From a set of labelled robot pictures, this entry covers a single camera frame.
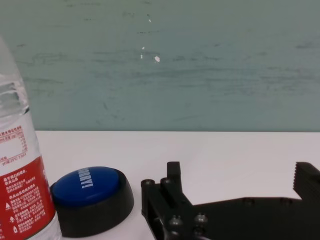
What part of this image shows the blue button with black base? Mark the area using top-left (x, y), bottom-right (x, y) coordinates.
top-left (49, 166), bottom-right (135, 238)

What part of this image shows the clear red-capped water bottle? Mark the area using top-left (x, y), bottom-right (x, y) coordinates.
top-left (0, 34), bottom-right (62, 240)

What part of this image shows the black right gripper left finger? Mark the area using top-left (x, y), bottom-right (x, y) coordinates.
top-left (140, 161), bottom-right (208, 240)

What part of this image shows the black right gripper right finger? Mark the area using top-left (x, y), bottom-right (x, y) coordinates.
top-left (292, 161), bottom-right (320, 201)

